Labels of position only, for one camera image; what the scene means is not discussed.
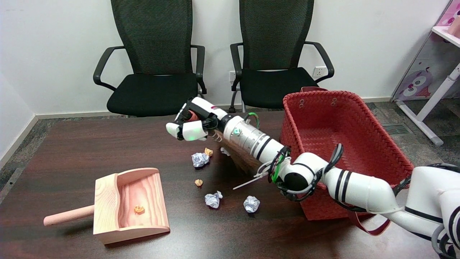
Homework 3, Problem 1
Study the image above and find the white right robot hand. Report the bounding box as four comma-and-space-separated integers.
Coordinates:
166, 96, 229, 141

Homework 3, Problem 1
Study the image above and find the small brown bristle broom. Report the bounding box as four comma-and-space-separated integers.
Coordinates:
188, 111, 270, 177

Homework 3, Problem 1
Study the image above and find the wooden dustpan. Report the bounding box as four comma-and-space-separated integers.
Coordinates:
43, 168, 171, 245

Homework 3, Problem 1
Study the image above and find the black mesh office chair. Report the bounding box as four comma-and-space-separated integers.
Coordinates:
229, 0, 335, 114
93, 0, 209, 117

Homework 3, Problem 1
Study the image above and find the white zip tie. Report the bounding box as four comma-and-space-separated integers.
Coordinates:
233, 171, 270, 190

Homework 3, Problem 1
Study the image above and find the red woven basket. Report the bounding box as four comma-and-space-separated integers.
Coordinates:
280, 87, 414, 236

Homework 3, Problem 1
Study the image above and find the metal floor vent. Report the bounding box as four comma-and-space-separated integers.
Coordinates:
382, 123, 414, 136

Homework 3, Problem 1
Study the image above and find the pink owl print panel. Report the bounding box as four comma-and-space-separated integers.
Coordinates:
391, 0, 460, 102

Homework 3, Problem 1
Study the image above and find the pink cup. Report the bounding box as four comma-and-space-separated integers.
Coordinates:
447, 15, 460, 36

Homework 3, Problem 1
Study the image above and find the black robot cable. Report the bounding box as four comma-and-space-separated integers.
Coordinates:
277, 143, 344, 202

